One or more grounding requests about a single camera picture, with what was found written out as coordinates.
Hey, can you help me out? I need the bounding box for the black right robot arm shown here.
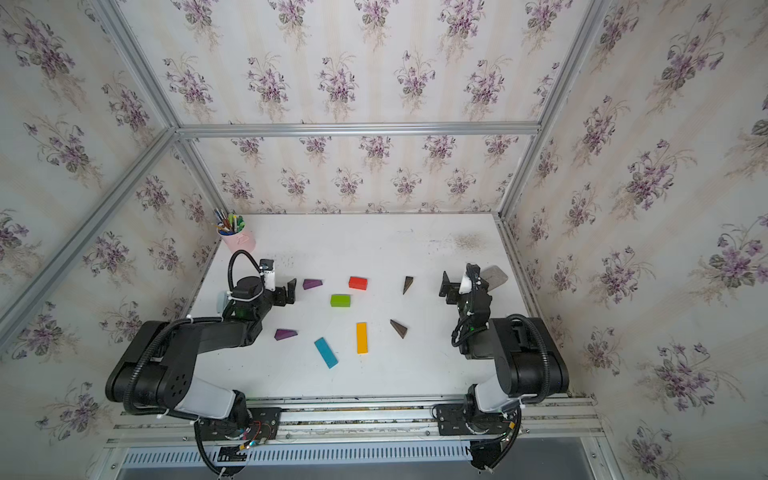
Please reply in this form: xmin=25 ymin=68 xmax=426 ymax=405
xmin=438 ymin=263 xmax=570 ymax=418

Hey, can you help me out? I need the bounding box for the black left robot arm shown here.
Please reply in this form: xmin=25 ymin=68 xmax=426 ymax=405
xmin=105 ymin=250 xmax=297 ymax=429

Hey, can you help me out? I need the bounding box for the teal long block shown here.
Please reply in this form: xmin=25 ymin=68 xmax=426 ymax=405
xmin=314 ymin=338 xmax=338 ymax=369

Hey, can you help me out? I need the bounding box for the coloured pens bunch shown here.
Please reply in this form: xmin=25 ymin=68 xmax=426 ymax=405
xmin=214 ymin=209 xmax=245 ymax=236

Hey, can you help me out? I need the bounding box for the brown triangle block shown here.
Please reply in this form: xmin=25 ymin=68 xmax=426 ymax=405
xmin=402 ymin=276 xmax=414 ymax=295
xmin=390 ymin=319 xmax=408 ymax=339

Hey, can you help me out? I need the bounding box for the pink pen cup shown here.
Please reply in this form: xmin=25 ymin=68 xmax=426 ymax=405
xmin=219 ymin=227 xmax=256 ymax=253

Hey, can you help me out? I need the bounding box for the green rectangular block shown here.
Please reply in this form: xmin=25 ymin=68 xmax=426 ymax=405
xmin=330 ymin=294 xmax=351 ymax=308

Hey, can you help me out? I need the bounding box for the aluminium mounting rail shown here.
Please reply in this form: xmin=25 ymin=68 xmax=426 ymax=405
xmin=89 ymin=392 xmax=625 ymax=480

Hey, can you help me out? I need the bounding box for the yellow long block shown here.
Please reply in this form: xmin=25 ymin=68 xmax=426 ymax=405
xmin=355 ymin=322 xmax=369 ymax=355

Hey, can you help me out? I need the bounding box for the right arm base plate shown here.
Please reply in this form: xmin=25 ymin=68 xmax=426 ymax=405
xmin=432 ymin=403 xmax=513 ymax=436

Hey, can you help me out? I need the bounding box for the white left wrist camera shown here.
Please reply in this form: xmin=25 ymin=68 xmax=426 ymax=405
xmin=259 ymin=259 xmax=276 ymax=291

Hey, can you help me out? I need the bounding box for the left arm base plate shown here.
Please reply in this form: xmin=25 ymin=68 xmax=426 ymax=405
xmin=198 ymin=407 xmax=283 ymax=443

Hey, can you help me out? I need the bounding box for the red rectangular block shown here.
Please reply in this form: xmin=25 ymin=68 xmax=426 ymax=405
xmin=348 ymin=276 xmax=368 ymax=291

